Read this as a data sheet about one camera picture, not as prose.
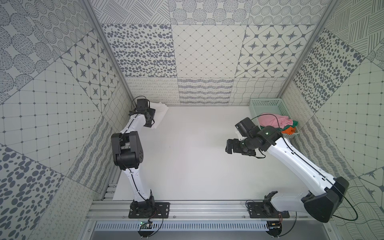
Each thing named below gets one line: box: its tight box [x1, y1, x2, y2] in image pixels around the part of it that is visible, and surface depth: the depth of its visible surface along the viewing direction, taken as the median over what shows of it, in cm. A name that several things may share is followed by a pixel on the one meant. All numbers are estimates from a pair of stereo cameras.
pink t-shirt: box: [257, 113, 294, 129], surface depth 101 cm
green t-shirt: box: [278, 120, 299, 132], surface depth 97 cm
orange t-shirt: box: [281, 126, 296, 135], surface depth 94 cm
